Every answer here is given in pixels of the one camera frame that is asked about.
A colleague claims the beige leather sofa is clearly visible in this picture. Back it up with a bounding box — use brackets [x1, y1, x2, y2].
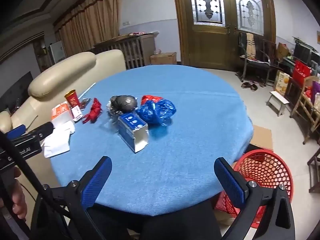
[0, 49, 127, 188]

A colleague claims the white stool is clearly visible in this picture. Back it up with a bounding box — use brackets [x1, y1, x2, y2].
[266, 91, 290, 117]

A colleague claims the white folded tissue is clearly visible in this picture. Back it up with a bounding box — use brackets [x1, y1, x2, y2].
[59, 120, 75, 135]

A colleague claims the orange white tissue pack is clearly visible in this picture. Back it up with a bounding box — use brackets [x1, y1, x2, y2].
[51, 101, 73, 125]

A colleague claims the black monitor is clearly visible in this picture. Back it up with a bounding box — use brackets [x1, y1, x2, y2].
[292, 41, 320, 65]

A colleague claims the wicker chair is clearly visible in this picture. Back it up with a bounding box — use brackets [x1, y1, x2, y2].
[290, 76, 320, 144]

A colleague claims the blue white carton box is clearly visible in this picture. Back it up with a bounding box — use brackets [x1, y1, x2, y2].
[117, 113, 150, 153]

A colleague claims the black plastic bag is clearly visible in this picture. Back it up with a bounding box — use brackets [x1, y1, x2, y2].
[110, 95, 138, 113]

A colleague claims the red plastic bag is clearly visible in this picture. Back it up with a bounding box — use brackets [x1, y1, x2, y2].
[141, 94, 163, 105]

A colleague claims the striped scarf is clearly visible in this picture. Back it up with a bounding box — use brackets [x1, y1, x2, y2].
[246, 33, 257, 57]

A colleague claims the white standing appliance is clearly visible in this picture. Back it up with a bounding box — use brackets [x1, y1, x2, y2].
[49, 41, 66, 63]

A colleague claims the beige curtain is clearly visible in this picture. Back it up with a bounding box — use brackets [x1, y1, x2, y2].
[54, 0, 123, 58]

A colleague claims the open brown cardboard box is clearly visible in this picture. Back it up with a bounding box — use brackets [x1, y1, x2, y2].
[276, 42, 290, 59]

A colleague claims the dark wooden side table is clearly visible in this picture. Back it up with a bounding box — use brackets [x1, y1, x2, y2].
[285, 77, 304, 99]

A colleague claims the wooden double door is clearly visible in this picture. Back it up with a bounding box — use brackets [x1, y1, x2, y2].
[172, 0, 277, 72]

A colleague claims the wooden crib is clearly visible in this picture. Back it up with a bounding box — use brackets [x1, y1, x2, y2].
[94, 32, 155, 70]

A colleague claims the brown wooden chair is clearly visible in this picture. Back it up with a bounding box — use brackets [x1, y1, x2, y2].
[307, 145, 320, 193]

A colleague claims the dark wooden display cabinet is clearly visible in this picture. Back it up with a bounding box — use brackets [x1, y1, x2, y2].
[32, 36, 54, 72]

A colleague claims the flat cardboard sheet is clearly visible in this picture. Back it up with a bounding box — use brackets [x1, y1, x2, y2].
[246, 125, 273, 152]

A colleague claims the blue plastic bag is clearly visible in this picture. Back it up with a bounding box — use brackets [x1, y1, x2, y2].
[136, 99, 177, 127]

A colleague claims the red plastic basket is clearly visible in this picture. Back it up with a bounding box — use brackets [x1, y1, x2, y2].
[215, 149, 293, 228]

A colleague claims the dark wooden armchair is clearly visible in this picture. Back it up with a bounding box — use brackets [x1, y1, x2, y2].
[260, 39, 283, 85]

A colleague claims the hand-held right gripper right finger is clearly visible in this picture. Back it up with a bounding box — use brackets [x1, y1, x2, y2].
[214, 157, 295, 240]

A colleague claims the blue tablecloth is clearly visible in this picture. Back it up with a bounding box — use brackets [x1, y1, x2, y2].
[50, 65, 254, 217]

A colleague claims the white drinking straw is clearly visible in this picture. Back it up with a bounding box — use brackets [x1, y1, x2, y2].
[78, 82, 97, 98]

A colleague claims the red wrapper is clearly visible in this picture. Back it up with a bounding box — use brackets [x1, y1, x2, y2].
[82, 98, 103, 124]

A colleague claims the white paper sheet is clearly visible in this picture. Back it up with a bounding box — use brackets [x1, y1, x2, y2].
[41, 127, 72, 158]

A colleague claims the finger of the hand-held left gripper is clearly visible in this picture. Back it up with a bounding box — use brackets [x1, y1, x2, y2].
[5, 124, 26, 140]
[26, 121, 54, 140]

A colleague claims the red paper cup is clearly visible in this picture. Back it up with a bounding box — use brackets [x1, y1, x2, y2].
[64, 89, 80, 108]

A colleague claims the red gift bag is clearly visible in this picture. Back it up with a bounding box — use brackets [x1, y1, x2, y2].
[292, 60, 312, 84]

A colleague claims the black television screen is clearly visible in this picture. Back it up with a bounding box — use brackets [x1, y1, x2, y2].
[0, 71, 34, 110]

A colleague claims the small white labelled box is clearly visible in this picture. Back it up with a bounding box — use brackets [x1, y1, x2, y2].
[71, 106, 83, 122]

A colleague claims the clear plastic wrapper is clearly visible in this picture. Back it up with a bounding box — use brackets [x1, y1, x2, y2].
[107, 100, 120, 124]

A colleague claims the black metal chair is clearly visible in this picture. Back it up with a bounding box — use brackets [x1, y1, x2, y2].
[237, 32, 272, 80]

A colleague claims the person's left hand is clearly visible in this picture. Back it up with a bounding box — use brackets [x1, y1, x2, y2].
[10, 167, 28, 220]

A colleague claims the black cable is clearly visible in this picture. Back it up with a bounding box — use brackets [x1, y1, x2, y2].
[0, 130, 75, 220]

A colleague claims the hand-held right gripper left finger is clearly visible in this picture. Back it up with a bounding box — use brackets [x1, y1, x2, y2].
[30, 156, 112, 240]

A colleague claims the yellow white carton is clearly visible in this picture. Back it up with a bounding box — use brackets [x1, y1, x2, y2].
[274, 70, 290, 97]

